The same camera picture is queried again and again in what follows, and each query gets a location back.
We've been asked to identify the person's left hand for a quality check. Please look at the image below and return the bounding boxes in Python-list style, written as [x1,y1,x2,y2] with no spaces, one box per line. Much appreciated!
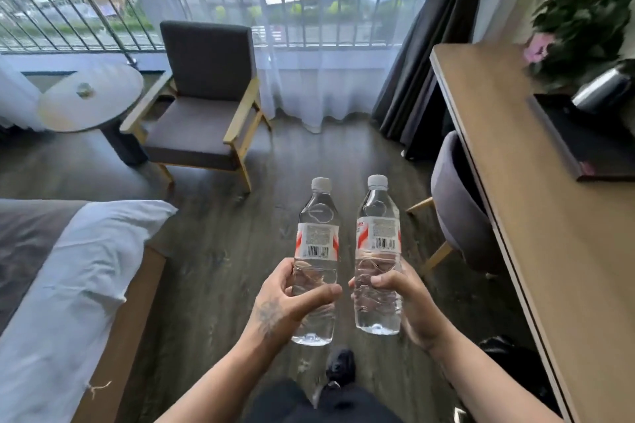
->
[246,258,343,347]

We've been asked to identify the person's right hand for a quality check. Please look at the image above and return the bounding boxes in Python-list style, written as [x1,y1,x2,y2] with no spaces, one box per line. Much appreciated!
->
[348,258,450,354]

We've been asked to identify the clear plastic water bottle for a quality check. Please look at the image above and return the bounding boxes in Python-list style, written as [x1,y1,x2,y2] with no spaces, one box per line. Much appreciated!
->
[291,177,341,347]
[353,174,403,336]

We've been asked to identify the person's right forearm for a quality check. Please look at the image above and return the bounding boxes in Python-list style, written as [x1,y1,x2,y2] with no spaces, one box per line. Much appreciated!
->
[426,324,566,423]

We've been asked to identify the person's left forearm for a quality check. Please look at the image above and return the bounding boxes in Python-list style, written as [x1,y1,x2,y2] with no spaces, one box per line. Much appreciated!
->
[154,326,281,423]

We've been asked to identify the person's black shoe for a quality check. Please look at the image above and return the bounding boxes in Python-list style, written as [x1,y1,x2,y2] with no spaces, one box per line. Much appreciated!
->
[324,348,357,390]

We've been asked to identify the grey upholstered desk chair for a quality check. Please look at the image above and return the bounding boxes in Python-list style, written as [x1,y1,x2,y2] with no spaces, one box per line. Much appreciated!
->
[406,130,503,281]

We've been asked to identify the person's black trousers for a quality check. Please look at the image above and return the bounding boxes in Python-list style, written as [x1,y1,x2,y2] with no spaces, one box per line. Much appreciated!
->
[245,377,403,423]

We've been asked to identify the black bag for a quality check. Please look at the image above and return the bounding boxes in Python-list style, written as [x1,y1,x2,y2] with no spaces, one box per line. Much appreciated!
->
[478,335,562,419]

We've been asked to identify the long wooden desk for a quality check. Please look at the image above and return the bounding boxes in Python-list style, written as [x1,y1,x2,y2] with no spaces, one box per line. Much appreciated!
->
[429,43,635,423]

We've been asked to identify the white sheer curtain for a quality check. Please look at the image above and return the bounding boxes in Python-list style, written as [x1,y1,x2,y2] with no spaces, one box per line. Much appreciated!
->
[113,0,458,134]

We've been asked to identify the dark grey curtain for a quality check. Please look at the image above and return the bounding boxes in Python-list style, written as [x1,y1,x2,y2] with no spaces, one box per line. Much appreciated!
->
[370,0,490,162]

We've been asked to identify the black tray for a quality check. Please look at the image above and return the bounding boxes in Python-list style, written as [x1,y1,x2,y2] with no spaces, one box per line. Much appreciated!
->
[526,93,635,183]

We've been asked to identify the white bed duvet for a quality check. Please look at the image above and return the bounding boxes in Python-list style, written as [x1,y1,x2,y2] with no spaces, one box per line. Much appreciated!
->
[0,200,179,423]

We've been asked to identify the silver electric kettle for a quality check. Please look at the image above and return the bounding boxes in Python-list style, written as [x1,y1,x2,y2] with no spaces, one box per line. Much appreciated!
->
[571,60,635,115]

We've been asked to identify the grey bed blanket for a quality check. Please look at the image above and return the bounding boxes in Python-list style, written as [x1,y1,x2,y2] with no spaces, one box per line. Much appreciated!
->
[0,198,91,335]

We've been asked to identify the round white side table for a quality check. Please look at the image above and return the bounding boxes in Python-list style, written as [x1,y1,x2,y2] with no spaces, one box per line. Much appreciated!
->
[37,63,149,167]

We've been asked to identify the green potted plant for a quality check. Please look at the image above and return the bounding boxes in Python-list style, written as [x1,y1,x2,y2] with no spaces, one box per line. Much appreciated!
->
[523,0,635,92]

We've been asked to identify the wooden bed frame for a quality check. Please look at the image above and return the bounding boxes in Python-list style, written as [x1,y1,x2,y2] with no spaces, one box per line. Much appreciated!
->
[71,246,167,423]

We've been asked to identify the grey wooden-frame armchair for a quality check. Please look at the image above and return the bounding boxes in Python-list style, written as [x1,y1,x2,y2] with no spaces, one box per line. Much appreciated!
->
[119,20,273,194]

